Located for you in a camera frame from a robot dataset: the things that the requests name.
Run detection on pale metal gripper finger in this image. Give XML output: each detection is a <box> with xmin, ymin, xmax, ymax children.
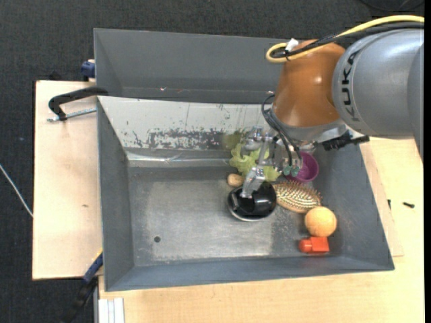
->
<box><xmin>251</xmin><ymin>167</ymin><xmax>267</xmax><ymax>195</ymax></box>
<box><xmin>241</xmin><ymin>167</ymin><xmax>261</xmax><ymax>199</ymax></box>

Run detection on black cup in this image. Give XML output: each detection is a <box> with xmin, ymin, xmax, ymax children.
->
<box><xmin>227</xmin><ymin>181</ymin><xmax>277</xmax><ymax>222</ymax></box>

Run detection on green toy lettuce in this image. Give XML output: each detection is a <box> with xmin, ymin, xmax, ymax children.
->
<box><xmin>229</xmin><ymin>131</ymin><xmax>281</xmax><ymax>182</ymax></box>

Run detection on wooden hairbrush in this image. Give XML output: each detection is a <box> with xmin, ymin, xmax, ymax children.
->
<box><xmin>272</xmin><ymin>179</ymin><xmax>323</xmax><ymax>214</ymax></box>

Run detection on purple cup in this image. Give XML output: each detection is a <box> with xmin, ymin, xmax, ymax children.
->
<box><xmin>292</xmin><ymin>151</ymin><xmax>320</xmax><ymax>183</ymax></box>

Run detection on grey metal bin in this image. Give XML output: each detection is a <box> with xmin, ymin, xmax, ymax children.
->
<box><xmin>93</xmin><ymin>28</ymin><xmax>395</xmax><ymax>292</ymax></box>

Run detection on orange ball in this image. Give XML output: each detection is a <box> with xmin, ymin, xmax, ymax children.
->
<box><xmin>304</xmin><ymin>206</ymin><xmax>337</xmax><ymax>238</ymax></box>

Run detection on red block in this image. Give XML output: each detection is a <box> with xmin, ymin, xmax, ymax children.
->
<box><xmin>298</xmin><ymin>236</ymin><xmax>330</xmax><ymax>254</ymax></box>

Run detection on black cylinder on white bracket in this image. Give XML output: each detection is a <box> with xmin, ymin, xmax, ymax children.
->
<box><xmin>321</xmin><ymin>128</ymin><xmax>370</xmax><ymax>151</ymax></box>

